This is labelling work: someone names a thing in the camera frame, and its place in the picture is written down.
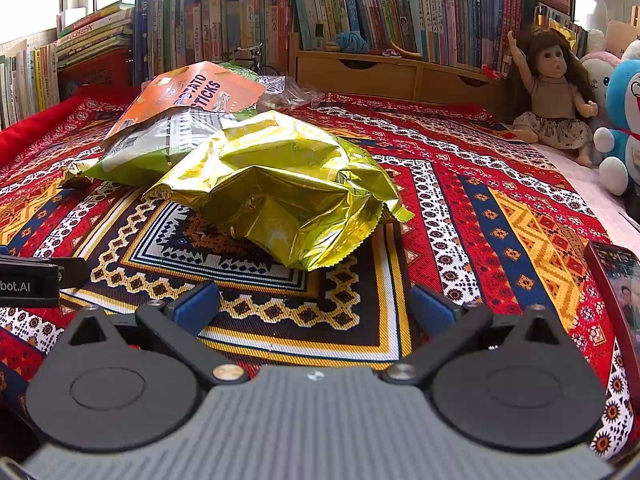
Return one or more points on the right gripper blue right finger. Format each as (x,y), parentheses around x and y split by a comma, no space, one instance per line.
(451,330)

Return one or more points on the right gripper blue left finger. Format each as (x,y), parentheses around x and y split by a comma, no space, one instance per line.
(173,328)

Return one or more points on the green white snack bag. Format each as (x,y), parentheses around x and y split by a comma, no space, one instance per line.
(143,155)

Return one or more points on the gold foil snack bag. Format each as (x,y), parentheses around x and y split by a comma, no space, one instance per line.
(303,195)

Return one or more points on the orange potato sticks bag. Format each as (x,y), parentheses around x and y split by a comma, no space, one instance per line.
(203,85)

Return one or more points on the clear plastic bag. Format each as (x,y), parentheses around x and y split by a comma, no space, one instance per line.
(282,93)

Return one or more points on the left row of upright books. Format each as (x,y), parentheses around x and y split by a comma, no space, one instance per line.
(29,81)

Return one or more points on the row of upright books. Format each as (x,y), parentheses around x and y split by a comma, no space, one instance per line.
(29,81)
(173,33)
(470,34)

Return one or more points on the red crate under books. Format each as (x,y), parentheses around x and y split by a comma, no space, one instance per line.
(112,67)

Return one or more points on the stack of flat books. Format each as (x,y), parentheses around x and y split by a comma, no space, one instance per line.
(108,29)

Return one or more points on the right row of upright books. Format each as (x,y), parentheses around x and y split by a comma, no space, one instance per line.
(470,34)

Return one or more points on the middle row of upright books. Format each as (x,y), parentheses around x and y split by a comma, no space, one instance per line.
(173,33)

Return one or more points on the red patterned table cloth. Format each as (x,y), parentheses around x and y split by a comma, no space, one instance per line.
(492,221)

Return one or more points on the dark red book cover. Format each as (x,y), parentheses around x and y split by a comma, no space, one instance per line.
(616,272)

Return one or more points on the blue Doraemon plush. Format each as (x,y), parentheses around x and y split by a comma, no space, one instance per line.
(619,144)

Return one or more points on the brown haired doll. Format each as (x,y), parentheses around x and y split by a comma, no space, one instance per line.
(554,98)

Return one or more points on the wooden drawer shelf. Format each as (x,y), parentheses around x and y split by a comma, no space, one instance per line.
(394,78)

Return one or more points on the miniature black bicycle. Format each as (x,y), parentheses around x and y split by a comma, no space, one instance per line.
(247,62)

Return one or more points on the blue yarn ball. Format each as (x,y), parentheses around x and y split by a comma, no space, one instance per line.
(351,42)

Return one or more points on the white pink rabbit plush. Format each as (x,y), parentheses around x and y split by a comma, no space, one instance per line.
(599,64)

